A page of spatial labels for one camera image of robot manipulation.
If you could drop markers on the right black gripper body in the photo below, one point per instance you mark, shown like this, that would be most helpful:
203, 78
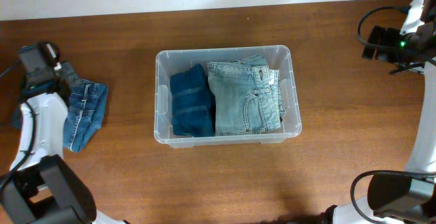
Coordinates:
397, 41

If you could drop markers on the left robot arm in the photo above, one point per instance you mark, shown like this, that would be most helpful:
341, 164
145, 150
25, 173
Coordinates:
40, 187

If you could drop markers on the teal garment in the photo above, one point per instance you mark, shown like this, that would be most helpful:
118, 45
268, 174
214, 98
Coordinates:
193, 104

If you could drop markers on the clear plastic storage container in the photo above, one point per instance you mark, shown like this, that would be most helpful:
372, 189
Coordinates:
169, 62

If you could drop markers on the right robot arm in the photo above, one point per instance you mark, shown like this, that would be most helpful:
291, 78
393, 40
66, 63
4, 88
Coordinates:
408, 195

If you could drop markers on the light blue jeans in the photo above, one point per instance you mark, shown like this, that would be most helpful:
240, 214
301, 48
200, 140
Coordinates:
247, 96

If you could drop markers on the dark blue jeans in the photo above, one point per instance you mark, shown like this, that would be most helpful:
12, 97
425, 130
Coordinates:
86, 111

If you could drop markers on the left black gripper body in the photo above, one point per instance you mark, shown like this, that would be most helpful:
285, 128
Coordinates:
68, 77

